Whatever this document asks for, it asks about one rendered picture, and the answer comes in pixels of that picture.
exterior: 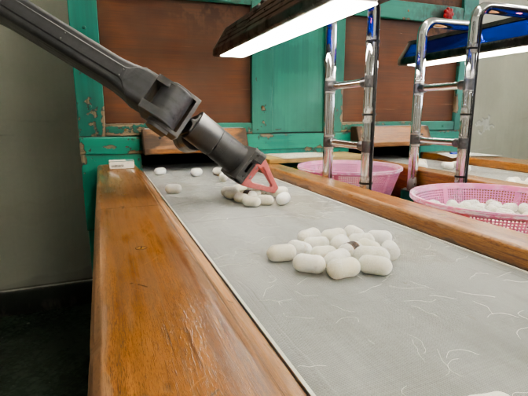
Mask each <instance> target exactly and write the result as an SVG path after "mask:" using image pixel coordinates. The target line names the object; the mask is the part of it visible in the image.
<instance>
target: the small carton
mask: <svg viewBox="0 0 528 396"><path fill-rule="evenodd" d="M128 168H134V160H133V159H114V160H109V169H110V170H111V169H128Z"/></svg>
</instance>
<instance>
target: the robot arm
mask: <svg viewBox="0 0 528 396"><path fill-rule="evenodd" d="M0 24H1V25H3V26H5V27H7V28H9V29H11V30H13V31H15V32H16V33H17V34H19V35H21V36H23V37H25V38H26V39H28V40H29V41H31V42H33V43H34V44H36V45H37V46H39V47H41V48H43V49H44V50H46V51H47V52H49V53H51V54H53V55H54V56H55V57H58V58H59V59H61V60H62V61H64V62H65V63H67V64H69V65H71V66H72V67H73V68H76V69H77V70H79V71H81V72H82V73H83V74H85V75H87V76H89V77H90V78H92V79H94V80H95V81H97V82H99V83H100V84H102V85H103V86H105V87H107V88H109V89H110V90H111V91H112V92H114V93H115V94H117V95H118V96H119V97H120V98H122V99H123V100H124V101H125V102H126V103H127V104H128V106H129V107H131V108H132V109H134V110H135V111H137V112H139V113H140V115H141V118H143V119H145V120H147V121H146V123H145V125H146V126H147V127H148V128H149V129H150V130H152V131H154V132H155V133H156V134H158V135H159V136H160V137H163V136H166V137H168V138H169V139H171V140H173V142H174V145H175V147H176V148H177V149H178V150H180V151H181V152H195V151H199V150H200V151H201V152H202V153H204V154H206V155H207V156H209V158H210V159H212V160H213V161H215V162H216V163H217V164H218V165H219V166H220V167H222V169H221V172H222V173H223V174H224V175H225V176H227V177H228V178H230V179H231V180H233V181H235V182H236V183H237V184H240V185H242V186H245V187H249V188H253V189H259V190H262V191H266V192H269V193H275V192H276V191H277V190H278V186H277V183H276V182H275V180H274V177H273V175H272V173H271V171H270V168H269V165H268V163H267V162H266V155H265V154H264V153H263V152H261V151H260V150H259V149H257V148H254V147H250V146H246V145H243V144H242V143H240V142H239V141H238V140H237V139H236V138H235V137H233V136H232V135H231V134H230V133H228V132H227V131H225V130H224V129H223V128H222V127H221V126H219V125H218V124H217V123H216V122H215V121H214V120H213V119H211V118H210V117H209V116H208V115H206V114H205V113H204V112H201V113H200V114H199V115H196V116H193V117H192V115H193V113H194V112H195V111H196V109H197V107H198V106H199V104H200V102H201V100H200V99H199V98H198V97H196V96H195V95H194V94H192V93H191V92H190V91H188V90H187V89H186V88H185V87H184V86H182V85H181V84H179V83H177V82H173V81H171V80H169V79H168V78H167V77H165V76H163V75H161V74H159V75H157V74H156V73H155V72H154V71H151V70H150V69H148V68H146V67H142V66H139V65H137V64H134V63H131V62H129V61H128V60H125V59H123V58H122V57H120V56H118V55H116V54H115V53H113V52H112V51H110V50H108V49H106V48H105V47H103V46H102V45H100V44H98V43H97V42H95V41H94V40H92V39H91V38H88V37H87V36H85V35H84V34H82V33H81V32H79V31H77V30H75V29H74V28H73V27H71V26H69V25H68V24H66V23H65V22H63V21H61V20H59V19H58V18H56V17H55V16H53V15H51V14H50V13H48V12H46V11H45V10H44V9H41V8H40V7H38V6H37V5H35V4H34V3H32V2H30V1H28V0H0ZM191 117H192V118H191ZM259 169H260V170H261V172H262V173H263V174H264V176H265V177H266V179H267V181H268V182H269V186H266V185H261V184H258V183H255V182H252V181H251V180H252V178H253V177H254V176H255V174H256V173H257V172H258V170H259Z"/></svg>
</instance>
